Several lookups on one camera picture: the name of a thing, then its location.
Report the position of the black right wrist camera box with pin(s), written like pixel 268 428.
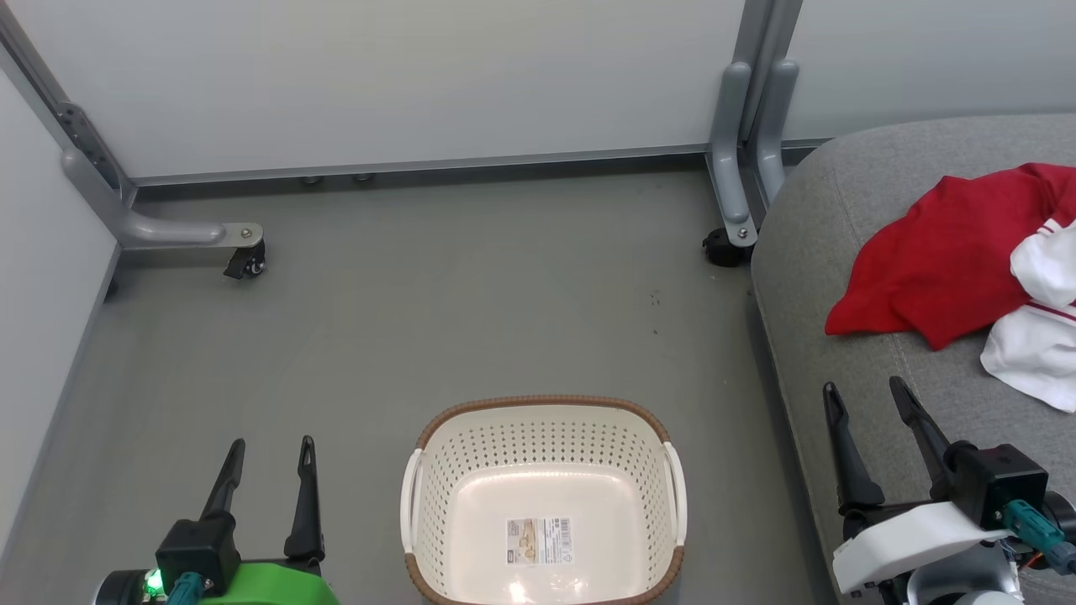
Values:
pixel 1000 483

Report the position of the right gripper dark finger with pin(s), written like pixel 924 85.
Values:
pixel 920 428
pixel 847 454

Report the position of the grey fabric sofa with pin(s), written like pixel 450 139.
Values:
pixel 824 336

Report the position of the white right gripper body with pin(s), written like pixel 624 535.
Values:
pixel 908 538

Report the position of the grey upright partition post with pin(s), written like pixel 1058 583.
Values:
pixel 769 34

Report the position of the grey double partition foot bracket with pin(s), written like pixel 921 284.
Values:
pixel 740 151

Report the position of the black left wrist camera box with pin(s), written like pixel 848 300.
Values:
pixel 197 550

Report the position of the cream perforated laundry basket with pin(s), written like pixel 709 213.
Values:
pixel 546 504

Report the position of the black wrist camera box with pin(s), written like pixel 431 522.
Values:
pixel 197 550
pixel 1000 483

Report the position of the red and white jersey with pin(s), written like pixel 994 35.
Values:
pixel 950 252

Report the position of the black caster wheel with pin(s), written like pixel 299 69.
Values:
pixel 723 248
pixel 246 260

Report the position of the basket product sticker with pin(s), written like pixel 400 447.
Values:
pixel 539 541

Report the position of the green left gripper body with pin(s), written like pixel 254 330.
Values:
pixel 269 588

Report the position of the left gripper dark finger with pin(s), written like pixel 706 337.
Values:
pixel 305 504
pixel 225 483

